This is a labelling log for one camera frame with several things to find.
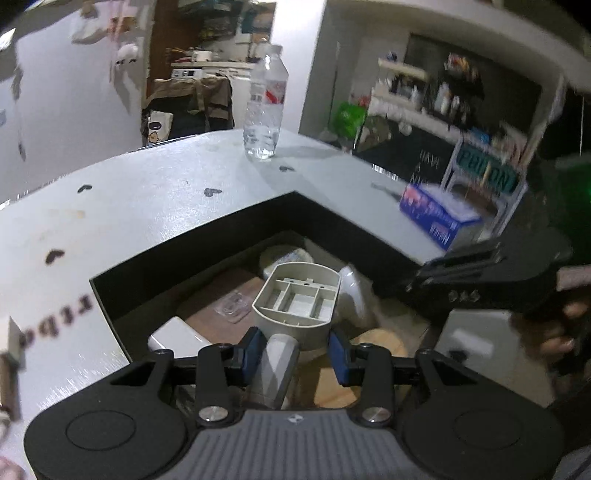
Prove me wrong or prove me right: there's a blue tissue pack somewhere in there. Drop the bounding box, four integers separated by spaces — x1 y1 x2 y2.
400 183 484 251

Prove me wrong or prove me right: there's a round wooden disc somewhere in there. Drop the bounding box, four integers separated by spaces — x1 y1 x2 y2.
290 328 409 409

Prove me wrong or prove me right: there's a green poison sign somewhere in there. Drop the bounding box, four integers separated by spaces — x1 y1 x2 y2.
456 143 521 194

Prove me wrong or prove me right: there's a clear plastic water bottle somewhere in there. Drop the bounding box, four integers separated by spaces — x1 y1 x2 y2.
243 44 288 161

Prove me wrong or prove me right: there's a person's right hand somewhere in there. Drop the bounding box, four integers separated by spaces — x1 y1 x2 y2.
523 265 590 366

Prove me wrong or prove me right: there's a white compartment hook holder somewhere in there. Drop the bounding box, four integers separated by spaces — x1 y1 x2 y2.
250 261 343 411

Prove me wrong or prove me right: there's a white plush wall toy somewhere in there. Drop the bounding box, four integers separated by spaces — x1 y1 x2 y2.
115 43 139 66

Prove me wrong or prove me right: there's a round white measuring tape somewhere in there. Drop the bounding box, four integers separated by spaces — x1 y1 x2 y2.
259 245 315 279

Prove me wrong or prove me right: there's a black cardboard box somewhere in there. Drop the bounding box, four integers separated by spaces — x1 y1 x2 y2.
90 192 421 362

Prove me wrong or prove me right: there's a brown wooden coaster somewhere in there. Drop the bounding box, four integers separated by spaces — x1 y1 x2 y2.
176 268 263 344

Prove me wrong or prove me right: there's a green plastic bag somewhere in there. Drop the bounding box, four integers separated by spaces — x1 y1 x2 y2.
332 102 367 140

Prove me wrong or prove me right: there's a white charger plug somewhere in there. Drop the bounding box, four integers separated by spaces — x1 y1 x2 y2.
147 316 211 359

